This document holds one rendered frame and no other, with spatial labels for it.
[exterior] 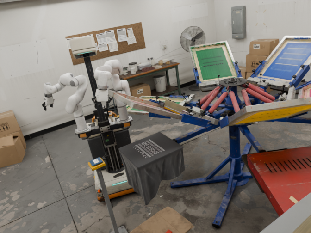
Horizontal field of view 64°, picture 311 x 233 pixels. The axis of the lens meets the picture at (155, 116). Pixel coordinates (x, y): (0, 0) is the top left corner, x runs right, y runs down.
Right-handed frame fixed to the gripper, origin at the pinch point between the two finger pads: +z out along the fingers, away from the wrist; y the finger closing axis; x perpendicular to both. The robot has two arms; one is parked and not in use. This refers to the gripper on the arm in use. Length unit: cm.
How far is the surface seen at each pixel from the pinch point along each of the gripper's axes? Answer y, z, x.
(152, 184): -44, 68, 21
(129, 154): -30, 47, -3
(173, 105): -73, 0, -1
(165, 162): -55, 47, 22
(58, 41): -30, -47, -380
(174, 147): -66, 36, 17
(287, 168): -84, 14, 113
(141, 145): -46, 42, -10
